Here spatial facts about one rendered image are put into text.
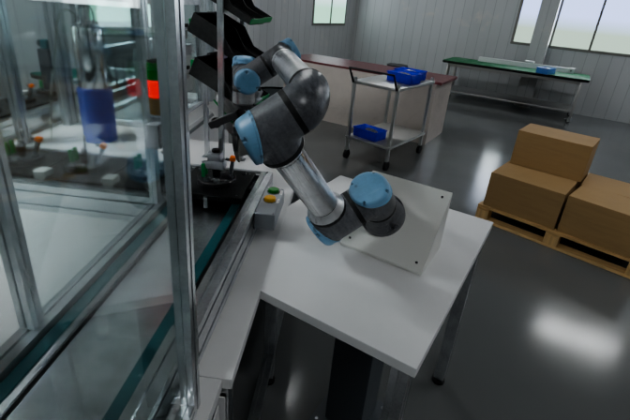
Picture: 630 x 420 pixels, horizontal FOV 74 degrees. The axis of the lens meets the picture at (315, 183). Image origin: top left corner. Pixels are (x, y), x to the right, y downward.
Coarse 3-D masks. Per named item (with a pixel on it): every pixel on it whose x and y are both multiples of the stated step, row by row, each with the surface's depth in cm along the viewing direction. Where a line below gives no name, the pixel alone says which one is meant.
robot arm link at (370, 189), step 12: (360, 180) 123; (372, 180) 122; (384, 180) 121; (348, 192) 124; (360, 192) 121; (372, 192) 120; (384, 192) 119; (360, 204) 120; (372, 204) 119; (384, 204) 121; (360, 216) 122; (372, 216) 123; (384, 216) 127
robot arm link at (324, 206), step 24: (240, 120) 93; (264, 120) 91; (288, 120) 91; (264, 144) 92; (288, 144) 94; (288, 168) 101; (312, 168) 106; (312, 192) 109; (336, 192) 123; (312, 216) 120; (336, 216) 118; (336, 240) 124
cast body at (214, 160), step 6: (210, 150) 150; (216, 150) 148; (210, 156) 148; (216, 156) 148; (222, 156) 151; (204, 162) 151; (210, 162) 149; (216, 162) 149; (222, 162) 149; (210, 168) 150; (216, 168) 150; (222, 168) 149
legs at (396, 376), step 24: (456, 312) 182; (456, 336) 189; (336, 360) 162; (360, 360) 155; (336, 384) 166; (360, 384) 159; (408, 384) 104; (336, 408) 170; (360, 408) 163; (384, 408) 107
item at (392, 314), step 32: (288, 224) 151; (448, 224) 161; (480, 224) 164; (288, 256) 133; (320, 256) 134; (352, 256) 136; (448, 256) 140; (288, 288) 118; (320, 288) 119; (352, 288) 120; (384, 288) 122; (416, 288) 123; (448, 288) 124; (320, 320) 107; (352, 320) 108; (384, 320) 109; (416, 320) 110; (384, 352) 99; (416, 352) 100
